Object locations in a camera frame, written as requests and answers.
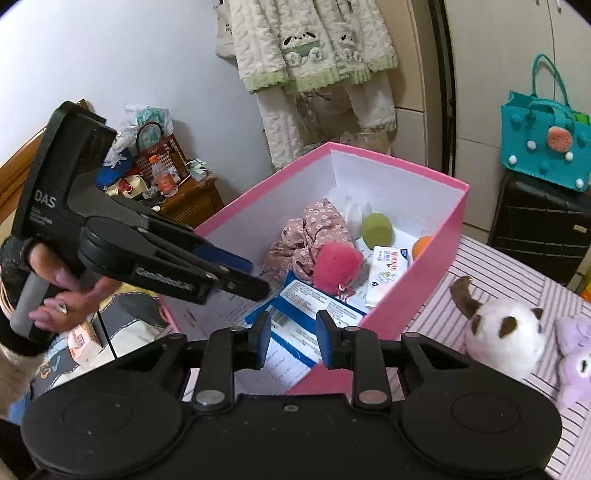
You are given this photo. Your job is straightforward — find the purple plush toy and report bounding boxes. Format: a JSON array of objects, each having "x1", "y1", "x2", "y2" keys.
[{"x1": 553, "y1": 313, "x2": 591, "y2": 411}]

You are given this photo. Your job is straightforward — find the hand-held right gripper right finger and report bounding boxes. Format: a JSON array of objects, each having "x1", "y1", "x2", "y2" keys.
[{"x1": 315, "y1": 309, "x2": 472, "y2": 410}]

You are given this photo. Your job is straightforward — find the beige canvas tote bag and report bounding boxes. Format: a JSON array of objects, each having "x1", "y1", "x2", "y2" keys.
[{"x1": 214, "y1": 0, "x2": 242, "y2": 59}]

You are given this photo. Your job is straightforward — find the pink striped tablecloth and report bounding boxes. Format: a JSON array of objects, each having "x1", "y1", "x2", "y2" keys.
[{"x1": 181, "y1": 233, "x2": 591, "y2": 472}]

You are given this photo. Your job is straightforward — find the orange drink bottle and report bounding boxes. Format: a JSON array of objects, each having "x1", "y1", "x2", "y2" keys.
[{"x1": 148, "y1": 155, "x2": 179, "y2": 198}]

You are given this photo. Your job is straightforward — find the white wardrobe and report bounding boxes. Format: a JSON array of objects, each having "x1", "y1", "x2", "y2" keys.
[{"x1": 441, "y1": 0, "x2": 591, "y2": 274}]

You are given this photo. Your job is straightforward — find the teal felt tote bag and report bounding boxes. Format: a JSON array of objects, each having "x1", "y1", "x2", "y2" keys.
[{"x1": 501, "y1": 54, "x2": 591, "y2": 193}]

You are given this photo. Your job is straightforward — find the printed paper sheets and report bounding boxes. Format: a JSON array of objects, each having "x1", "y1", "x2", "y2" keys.
[{"x1": 216, "y1": 295, "x2": 317, "y2": 398}]

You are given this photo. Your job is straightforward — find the black suitcase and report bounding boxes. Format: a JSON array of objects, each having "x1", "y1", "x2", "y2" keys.
[{"x1": 487, "y1": 170, "x2": 591, "y2": 288}]

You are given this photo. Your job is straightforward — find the pink tissue packet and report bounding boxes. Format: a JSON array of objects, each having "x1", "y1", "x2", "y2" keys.
[{"x1": 67, "y1": 320, "x2": 110, "y2": 361}]

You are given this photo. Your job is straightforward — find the pink fluffy pompom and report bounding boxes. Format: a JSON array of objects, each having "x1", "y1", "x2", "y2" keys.
[{"x1": 313, "y1": 241, "x2": 366, "y2": 295}]

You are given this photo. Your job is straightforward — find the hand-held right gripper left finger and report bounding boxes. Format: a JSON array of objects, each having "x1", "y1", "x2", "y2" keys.
[{"x1": 113, "y1": 311, "x2": 273, "y2": 414}]

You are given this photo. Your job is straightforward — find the cream green fleece pajamas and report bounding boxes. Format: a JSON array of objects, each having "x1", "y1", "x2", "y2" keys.
[{"x1": 228, "y1": 0, "x2": 399, "y2": 170}]

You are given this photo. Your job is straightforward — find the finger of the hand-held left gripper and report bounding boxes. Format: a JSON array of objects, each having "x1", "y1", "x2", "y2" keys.
[
  {"x1": 211, "y1": 271, "x2": 271, "y2": 303},
  {"x1": 111, "y1": 195, "x2": 254, "y2": 278}
]

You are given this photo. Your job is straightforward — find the white grey bedding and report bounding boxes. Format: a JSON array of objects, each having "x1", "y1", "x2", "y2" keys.
[{"x1": 25, "y1": 281, "x2": 172, "y2": 400}]

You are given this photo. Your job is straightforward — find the woven checked basket bag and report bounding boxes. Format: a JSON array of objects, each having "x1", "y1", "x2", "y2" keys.
[{"x1": 135, "y1": 122, "x2": 188, "y2": 182}]

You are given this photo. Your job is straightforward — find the white plastic bag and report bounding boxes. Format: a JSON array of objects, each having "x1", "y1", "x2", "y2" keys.
[{"x1": 120, "y1": 103, "x2": 175, "y2": 140}]

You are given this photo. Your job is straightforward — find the pink floral cloth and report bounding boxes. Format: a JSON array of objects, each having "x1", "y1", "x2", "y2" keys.
[{"x1": 264, "y1": 198, "x2": 357, "y2": 278}]

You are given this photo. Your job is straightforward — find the wooden nightstand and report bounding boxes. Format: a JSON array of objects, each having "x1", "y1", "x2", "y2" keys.
[{"x1": 154, "y1": 176, "x2": 226, "y2": 230}]

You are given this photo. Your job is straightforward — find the blue white packet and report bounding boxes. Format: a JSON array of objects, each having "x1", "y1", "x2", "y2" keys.
[
  {"x1": 244, "y1": 304, "x2": 321, "y2": 370},
  {"x1": 279, "y1": 270, "x2": 371, "y2": 326}
]

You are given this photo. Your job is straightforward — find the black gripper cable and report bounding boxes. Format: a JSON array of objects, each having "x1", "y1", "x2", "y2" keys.
[{"x1": 98, "y1": 313, "x2": 117, "y2": 360}]

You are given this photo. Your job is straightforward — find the person's left hand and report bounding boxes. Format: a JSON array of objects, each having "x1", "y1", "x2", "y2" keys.
[{"x1": 28, "y1": 242, "x2": 119, "y2": 334}]

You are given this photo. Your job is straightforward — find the white brown plush toy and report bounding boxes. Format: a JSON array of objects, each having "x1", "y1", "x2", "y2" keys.
[{"x1": 450, "y1": 275, "x2": 549, "y2": 376}]

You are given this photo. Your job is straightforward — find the pink cardboard box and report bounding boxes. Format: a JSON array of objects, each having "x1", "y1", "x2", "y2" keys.
[{"x1": 159, "y1": 141, "x2": 471, "y2": 398}]

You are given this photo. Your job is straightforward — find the white tissue pack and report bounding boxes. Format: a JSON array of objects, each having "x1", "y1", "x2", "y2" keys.
[{"x1": 364, "y1": 246, "x2": 413, "y2": 311}]

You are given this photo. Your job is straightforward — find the green makeup sponge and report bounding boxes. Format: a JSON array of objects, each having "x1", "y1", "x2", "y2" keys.
[{"x1": 361, "y1": 211, "x2": 394, "y2": 251}]

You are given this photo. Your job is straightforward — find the crumpled white plastic wrap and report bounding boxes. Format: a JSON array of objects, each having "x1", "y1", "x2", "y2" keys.
[{"x1": 342, "y1": 195, "x2": 371, "y2": 237}]

